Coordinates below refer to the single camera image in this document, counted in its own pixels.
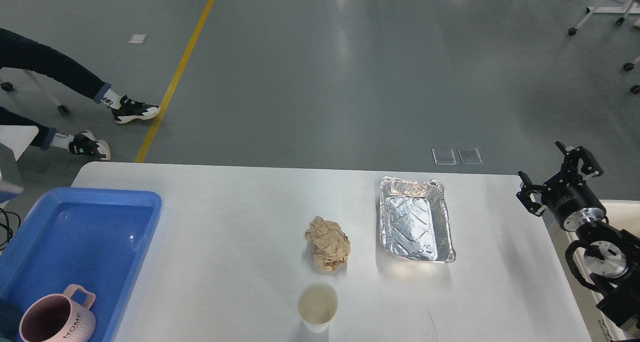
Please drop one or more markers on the person in black sweater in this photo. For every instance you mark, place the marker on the person in black sweater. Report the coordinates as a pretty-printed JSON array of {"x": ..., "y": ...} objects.
[{"x": 23, "y": 53}]

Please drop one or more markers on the blue plastic tray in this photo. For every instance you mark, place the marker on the blue plastic tray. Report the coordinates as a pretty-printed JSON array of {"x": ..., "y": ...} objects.
[{"x": 96, "y": 238}]

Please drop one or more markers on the left clear floor plate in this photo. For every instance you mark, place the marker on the left clear floor plate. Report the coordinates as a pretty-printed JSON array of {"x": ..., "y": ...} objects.
[{"x": 444, "y": 156}]

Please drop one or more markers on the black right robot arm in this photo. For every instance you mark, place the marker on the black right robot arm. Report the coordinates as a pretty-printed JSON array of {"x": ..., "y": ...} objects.
[{"x": 602, "y": 258}]

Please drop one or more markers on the pink ribbed mug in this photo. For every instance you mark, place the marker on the pink ribbed mug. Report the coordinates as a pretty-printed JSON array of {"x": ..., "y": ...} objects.
[{"x": 64, "y": 317}]

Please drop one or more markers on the white rolling cart frame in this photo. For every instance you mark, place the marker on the white rolling cart frame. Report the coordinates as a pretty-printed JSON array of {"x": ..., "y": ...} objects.
[{"x": 608, "y": 40}]

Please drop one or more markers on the white side table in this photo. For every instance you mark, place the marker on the white side table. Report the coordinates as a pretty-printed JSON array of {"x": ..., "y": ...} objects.
[{"x": 17, "y": 138}]

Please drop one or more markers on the crumpled brown paper ball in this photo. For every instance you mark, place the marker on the crumpled brown paper ball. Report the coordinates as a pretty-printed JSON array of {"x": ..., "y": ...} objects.
[{"x": 330, "y": 246}]

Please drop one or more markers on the clear floor plate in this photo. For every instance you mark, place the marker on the clear floor plate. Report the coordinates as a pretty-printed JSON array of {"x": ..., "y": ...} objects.
[
  {"x": 470, "y": 156},
  {"x": 444, "y": 156}
]

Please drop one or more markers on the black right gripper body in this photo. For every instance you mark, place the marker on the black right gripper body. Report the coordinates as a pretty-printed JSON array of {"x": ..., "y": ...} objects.
[{"x": 573, "y": 205}]

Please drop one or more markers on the aluminium foil tray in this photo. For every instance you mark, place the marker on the aluminium foil tray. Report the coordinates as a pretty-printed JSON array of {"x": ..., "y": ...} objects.
[{"x": 414, "y": 222}]

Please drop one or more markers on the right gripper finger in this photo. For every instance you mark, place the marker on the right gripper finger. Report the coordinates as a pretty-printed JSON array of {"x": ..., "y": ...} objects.
[
  {"x": 527, "y": 190},
  {"x": 578, "y": 165}
]

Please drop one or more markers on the right clear floor plate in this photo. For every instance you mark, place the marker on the right clear floor plate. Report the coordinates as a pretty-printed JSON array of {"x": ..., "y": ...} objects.
[{"x": 470, "y": 156}]

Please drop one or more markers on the white paper cup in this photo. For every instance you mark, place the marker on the white paper cup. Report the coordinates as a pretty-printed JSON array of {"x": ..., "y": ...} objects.
[{"x": 317, "y": 305}]

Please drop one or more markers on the square stainless steel tray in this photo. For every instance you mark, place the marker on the square stainless steel tray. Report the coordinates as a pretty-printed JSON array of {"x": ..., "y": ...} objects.
[{"x": 11, "y": 184}]

